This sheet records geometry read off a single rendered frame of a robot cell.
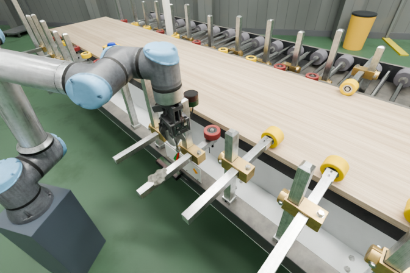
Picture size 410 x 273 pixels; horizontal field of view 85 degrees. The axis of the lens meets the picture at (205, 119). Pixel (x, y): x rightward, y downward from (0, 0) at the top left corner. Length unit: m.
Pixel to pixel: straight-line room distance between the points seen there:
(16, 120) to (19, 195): 0.33
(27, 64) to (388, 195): 1.14
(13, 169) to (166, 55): 0.89
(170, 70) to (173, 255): 1.34
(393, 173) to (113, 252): 1.61
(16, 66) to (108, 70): 0.22
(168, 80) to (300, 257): 0.76
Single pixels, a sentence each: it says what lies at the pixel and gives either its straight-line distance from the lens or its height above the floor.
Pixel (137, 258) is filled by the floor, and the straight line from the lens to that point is 1.77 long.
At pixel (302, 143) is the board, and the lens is 1.05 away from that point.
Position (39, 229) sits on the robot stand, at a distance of 1.38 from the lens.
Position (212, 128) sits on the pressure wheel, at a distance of 1.05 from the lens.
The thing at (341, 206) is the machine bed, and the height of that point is 0.81.
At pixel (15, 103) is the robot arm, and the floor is 1.12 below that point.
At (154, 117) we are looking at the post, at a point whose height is 0.92.
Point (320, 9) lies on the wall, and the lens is 5.38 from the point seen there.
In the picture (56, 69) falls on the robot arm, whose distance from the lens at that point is 0.64.
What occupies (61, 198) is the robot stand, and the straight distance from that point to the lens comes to 1.42.
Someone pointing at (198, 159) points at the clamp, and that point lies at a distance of 0.99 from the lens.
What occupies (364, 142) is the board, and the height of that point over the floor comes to 0.90.
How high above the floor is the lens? 1.59
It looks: 38 degrees down
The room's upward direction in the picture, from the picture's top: 3 degrees counter-clockwise
